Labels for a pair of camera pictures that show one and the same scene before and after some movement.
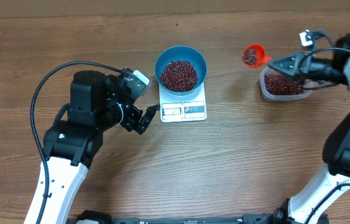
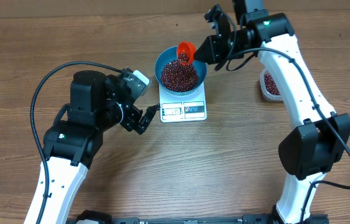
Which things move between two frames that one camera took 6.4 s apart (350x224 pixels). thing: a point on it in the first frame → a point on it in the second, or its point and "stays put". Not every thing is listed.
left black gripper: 130,124 stays put
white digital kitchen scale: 191,107 stays put
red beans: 181,76 stays put
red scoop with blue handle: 253,55 → 188,47
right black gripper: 297,71 → 214,44
